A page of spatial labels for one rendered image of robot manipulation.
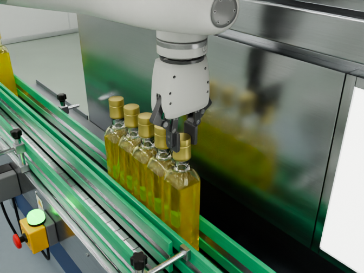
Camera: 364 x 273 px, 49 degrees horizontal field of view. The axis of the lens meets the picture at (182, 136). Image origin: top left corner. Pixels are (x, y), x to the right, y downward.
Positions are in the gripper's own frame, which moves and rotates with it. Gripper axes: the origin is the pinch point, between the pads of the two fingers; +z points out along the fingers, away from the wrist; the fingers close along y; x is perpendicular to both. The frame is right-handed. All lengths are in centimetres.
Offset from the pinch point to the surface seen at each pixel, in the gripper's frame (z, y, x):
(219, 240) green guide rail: 21.3, -3.1, 8.1
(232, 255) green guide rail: 22.7, -3.1, 11.8
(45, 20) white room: 106, -202, -589
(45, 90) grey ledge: 28, -14, -108
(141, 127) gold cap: 1.9, 1.5, -11.1
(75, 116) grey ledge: 28, -13, -77
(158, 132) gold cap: 0.9, 1.5, -5.3
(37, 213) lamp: 31, 19, -35
